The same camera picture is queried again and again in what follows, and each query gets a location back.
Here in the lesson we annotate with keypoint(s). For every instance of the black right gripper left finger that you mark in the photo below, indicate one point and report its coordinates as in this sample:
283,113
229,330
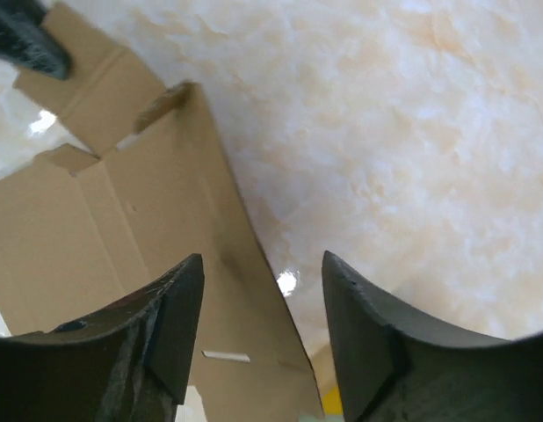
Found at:
129,361

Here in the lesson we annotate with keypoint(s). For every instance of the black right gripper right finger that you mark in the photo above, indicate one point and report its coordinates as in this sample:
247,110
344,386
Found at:
394,362

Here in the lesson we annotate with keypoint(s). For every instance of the yellow plastic tray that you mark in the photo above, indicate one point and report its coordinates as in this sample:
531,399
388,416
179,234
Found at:
331,400

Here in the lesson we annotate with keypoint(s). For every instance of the brown cardboard box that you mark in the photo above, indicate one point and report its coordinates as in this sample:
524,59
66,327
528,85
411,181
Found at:
81,228

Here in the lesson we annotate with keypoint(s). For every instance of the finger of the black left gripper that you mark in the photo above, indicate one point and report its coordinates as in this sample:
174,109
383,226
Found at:
24,43

